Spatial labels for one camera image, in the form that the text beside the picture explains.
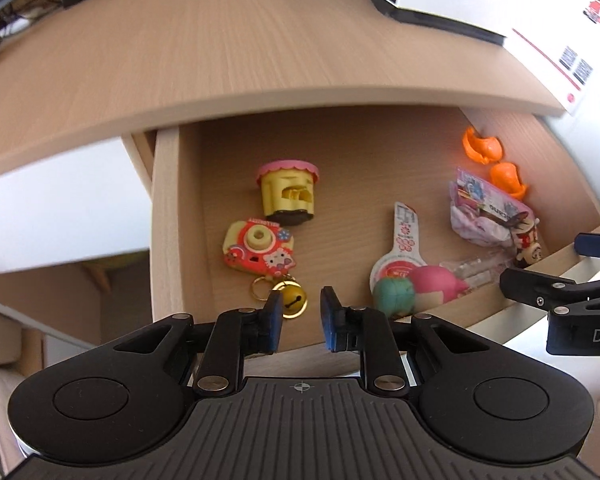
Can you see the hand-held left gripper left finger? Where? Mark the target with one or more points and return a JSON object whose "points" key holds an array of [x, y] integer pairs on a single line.
{"points": [[275, 322]]}

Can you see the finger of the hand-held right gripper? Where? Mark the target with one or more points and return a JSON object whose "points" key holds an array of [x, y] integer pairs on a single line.
{"points": [[530, 285], [597, 246]]}

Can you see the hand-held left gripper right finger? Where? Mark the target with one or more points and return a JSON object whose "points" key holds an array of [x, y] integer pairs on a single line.
{"points": [[330, 325]]}

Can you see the small brown figurine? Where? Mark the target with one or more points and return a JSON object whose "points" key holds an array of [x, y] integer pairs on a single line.
{"points": [[526, 245]]}

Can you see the clear box of balls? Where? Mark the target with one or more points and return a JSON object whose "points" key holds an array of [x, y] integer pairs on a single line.
{"points": [[475, 272]]}

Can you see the green ball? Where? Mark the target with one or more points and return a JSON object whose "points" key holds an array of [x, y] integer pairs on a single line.
{"points": [[392, 297]]}

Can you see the yellow red snack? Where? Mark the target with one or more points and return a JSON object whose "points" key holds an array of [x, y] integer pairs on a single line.
{"points": [[257, 245]]}

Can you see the pink printed packet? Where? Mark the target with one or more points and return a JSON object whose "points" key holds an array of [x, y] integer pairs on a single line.
{"points": [[475, 210]]}

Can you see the pink round toy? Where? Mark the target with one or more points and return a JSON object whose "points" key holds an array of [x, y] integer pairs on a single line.
{"points": [[435, 282]]}

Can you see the orange plastic mold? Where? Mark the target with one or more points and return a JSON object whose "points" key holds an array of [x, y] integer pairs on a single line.
{"points": [[480, 146], [509, 180]]}

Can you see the white spoon-shaped packet red label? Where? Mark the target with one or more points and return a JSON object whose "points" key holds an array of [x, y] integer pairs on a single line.
{"points": [[405, 232]]}

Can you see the wooden drawer with white front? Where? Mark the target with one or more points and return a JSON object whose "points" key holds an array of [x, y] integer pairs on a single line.
{"points": [[55, 210], [345, 160]]}

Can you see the white sign card red print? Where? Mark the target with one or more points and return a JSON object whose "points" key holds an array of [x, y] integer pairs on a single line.
{"points": [[545, 55]]}

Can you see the white plug adapter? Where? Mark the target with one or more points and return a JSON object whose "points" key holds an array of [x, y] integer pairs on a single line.
{"points": [[15, 26]]}

